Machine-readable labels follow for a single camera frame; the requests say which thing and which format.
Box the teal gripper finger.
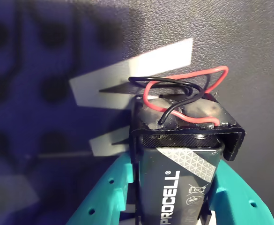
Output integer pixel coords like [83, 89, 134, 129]
[208, 161, 274, 225]
[67, 152, 134, 225]

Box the small black battery pack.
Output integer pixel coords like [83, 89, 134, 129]
[128, 65, 246, 225]

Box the black mat with white letters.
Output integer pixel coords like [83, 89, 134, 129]
[0, 0, 274, 225]

